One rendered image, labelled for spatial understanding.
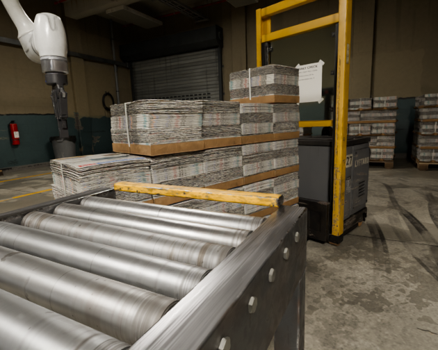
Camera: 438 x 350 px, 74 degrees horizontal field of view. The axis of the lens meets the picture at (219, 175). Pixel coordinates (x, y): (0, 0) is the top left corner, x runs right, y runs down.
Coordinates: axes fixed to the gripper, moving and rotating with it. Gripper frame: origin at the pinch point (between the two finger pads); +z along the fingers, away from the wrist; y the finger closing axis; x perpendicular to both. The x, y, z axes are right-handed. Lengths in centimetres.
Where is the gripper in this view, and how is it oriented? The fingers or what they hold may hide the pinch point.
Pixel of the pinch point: (62, 128)
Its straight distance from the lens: 131.5
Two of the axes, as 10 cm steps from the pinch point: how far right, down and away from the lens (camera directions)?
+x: -7.2, 1.5, -6.8
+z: 0.4, 9.8, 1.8
